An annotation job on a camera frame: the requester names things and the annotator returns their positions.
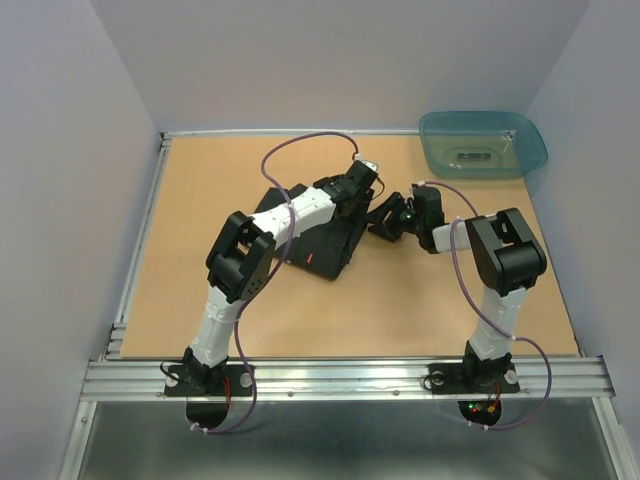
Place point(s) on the aluminium front mounting rail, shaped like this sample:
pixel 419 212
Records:
pixel 282 380

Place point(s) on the black striped long sleeve shirt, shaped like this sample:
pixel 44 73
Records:
pixel 326 249

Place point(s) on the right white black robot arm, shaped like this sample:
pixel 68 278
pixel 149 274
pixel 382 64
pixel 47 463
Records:
pixel 508 259

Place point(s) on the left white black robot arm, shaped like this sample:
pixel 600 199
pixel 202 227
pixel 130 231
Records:
pixel 239 262

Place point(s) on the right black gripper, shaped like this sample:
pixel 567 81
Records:
pixel 386 228

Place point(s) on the aluminium left side rail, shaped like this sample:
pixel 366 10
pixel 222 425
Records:
pixel 118 327

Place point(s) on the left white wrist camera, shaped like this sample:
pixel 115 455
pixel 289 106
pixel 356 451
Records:
pixel 369 164

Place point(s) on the teal translucent plastic bin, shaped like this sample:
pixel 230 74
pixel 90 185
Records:
pixel 481 144

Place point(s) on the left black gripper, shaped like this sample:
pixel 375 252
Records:
pixel 365 201

